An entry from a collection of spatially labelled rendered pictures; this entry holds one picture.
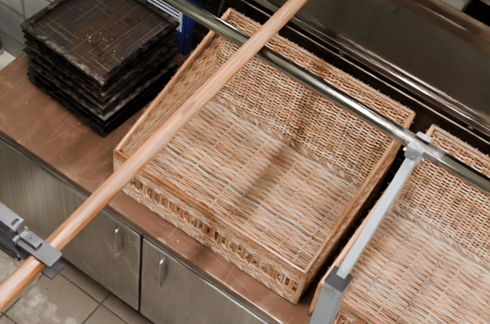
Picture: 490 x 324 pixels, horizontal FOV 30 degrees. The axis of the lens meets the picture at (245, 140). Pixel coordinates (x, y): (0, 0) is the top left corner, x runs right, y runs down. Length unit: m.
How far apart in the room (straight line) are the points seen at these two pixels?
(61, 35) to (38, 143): 0.29
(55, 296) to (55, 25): 0.87
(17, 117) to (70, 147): 0.17
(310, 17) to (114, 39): 0.50
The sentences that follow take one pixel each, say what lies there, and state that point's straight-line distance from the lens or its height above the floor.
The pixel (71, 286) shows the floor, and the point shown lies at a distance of 2.84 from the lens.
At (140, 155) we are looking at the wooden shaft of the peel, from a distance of 1.60.
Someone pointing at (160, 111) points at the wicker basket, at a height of 0.72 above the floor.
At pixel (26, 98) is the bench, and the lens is 2.51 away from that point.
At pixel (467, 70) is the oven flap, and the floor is 1.03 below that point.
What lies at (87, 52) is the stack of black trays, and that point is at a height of 0.80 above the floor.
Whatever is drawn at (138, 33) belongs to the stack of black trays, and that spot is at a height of 0.80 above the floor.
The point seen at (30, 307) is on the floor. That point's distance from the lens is 2.82.
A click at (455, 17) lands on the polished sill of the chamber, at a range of 2.03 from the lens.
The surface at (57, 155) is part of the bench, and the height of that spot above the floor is 0.58.
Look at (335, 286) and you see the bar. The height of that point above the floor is 0.95.
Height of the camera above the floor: 2.51
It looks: 53 degrees down
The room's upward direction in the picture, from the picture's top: 10 degrees clockwise
